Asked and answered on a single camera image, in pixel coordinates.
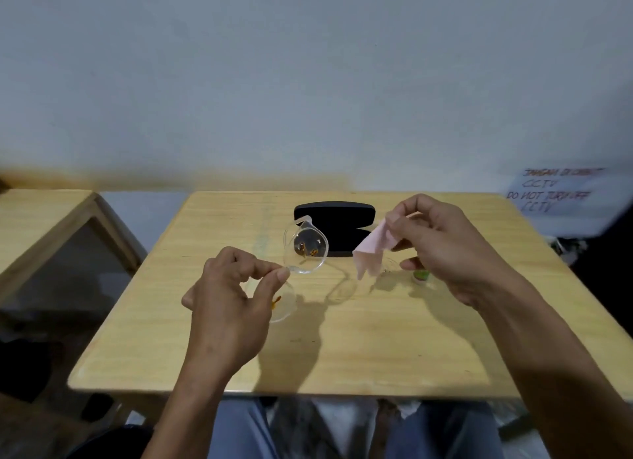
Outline person's left hand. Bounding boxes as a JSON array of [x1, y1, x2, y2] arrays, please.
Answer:
[[181, 246, 291, 375]]

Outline person's right hand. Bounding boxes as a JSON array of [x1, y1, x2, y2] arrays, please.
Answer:
[[385, 194, 520, 308]]

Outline pink cleaning cloth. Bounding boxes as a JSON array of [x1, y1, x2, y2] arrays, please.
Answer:
[[352, 220, 400, 281]]

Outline clear frame glasses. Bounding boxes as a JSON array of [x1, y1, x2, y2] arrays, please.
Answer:
[[246, 215, 399, 324]]

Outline person's right forearm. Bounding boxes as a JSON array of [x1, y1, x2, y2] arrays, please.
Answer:
[[472, 271, 633, 459]]

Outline person's left forearm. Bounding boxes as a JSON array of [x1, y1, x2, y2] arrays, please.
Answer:
[[141, 365, 250, 459]]

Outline black glasses case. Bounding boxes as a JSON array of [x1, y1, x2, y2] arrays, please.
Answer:
[[294, 202, 377, 258]]

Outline light wooden table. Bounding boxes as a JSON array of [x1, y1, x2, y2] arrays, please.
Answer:
[[67, 191, 633, 403]]

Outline person's left leg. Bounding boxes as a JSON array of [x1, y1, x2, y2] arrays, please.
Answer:
[[207, 398, 279, 459]]

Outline person's leg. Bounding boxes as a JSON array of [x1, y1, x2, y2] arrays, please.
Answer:
[[207, 398, 279, 459], [385, 399, 506, 459]]

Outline white paper sign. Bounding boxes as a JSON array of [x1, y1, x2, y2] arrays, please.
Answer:
[[505, 166, 633, 238]]

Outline person's right leg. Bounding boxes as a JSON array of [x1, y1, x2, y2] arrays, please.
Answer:
[[385, 399, 506, 459]]

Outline wooden side table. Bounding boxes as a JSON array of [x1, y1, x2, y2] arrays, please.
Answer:
[[0, 189, 148, 307]]

